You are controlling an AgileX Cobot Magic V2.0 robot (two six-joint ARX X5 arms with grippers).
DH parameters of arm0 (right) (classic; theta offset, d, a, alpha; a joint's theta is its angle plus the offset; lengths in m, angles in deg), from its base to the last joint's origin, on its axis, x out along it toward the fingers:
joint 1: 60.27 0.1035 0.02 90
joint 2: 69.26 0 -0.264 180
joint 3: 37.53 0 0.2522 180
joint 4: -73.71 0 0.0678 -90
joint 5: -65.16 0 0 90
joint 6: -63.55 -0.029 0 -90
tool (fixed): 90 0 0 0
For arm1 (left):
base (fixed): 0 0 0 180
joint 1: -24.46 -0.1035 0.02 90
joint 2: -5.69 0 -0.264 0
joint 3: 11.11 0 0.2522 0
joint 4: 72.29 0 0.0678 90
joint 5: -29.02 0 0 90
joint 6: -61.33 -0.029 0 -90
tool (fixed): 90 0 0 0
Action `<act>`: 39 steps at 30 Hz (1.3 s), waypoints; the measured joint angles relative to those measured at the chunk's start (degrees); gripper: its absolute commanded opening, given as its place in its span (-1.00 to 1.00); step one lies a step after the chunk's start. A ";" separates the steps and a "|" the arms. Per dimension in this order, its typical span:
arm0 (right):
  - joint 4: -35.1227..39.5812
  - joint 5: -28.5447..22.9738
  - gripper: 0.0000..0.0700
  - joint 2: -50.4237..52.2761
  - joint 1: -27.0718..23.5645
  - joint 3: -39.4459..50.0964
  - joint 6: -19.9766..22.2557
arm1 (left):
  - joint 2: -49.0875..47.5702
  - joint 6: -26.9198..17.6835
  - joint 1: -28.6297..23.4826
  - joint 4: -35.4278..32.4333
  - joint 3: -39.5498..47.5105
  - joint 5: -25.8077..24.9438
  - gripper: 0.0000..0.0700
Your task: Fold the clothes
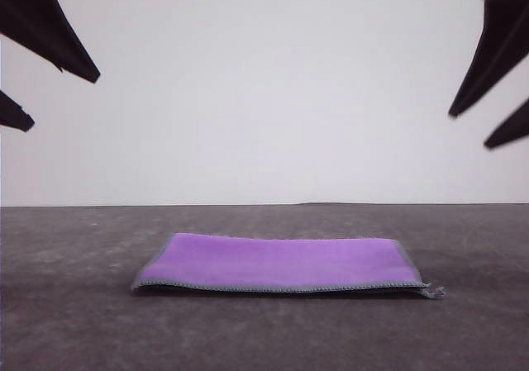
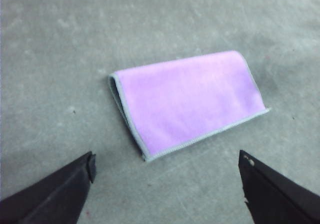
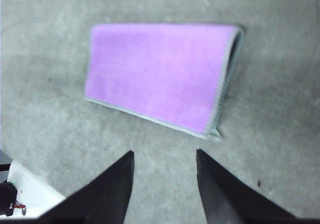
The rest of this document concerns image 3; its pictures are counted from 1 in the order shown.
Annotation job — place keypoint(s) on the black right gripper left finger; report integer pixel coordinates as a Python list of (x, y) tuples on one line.
[(107, 196)]

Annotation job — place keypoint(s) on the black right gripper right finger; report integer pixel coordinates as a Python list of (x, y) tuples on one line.
[(225, 199)]

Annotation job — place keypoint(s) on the purple towel with grey hem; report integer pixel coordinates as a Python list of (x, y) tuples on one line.
[(160, 76)]

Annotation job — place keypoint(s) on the white desk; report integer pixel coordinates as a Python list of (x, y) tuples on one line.
[(35, 191)]

